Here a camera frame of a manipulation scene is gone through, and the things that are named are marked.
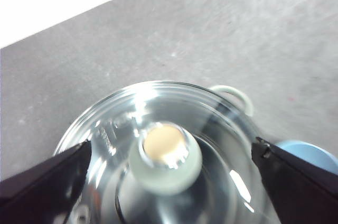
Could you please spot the pale green electric steamer pot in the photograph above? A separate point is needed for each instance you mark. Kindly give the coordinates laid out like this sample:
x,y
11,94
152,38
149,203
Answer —
x,y
246,100

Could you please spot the blue ribbed bowl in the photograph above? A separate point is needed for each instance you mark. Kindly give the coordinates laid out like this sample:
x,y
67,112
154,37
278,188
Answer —
x,y
309,152

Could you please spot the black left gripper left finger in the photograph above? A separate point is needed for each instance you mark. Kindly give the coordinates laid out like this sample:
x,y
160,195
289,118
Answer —
x,y
45,192

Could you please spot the glass lid with green knob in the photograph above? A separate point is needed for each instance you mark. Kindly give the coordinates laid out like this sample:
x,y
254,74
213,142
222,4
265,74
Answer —
x,y
165,166

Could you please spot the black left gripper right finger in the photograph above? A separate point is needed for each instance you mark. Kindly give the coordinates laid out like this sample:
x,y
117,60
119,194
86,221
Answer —
x,y
303,192

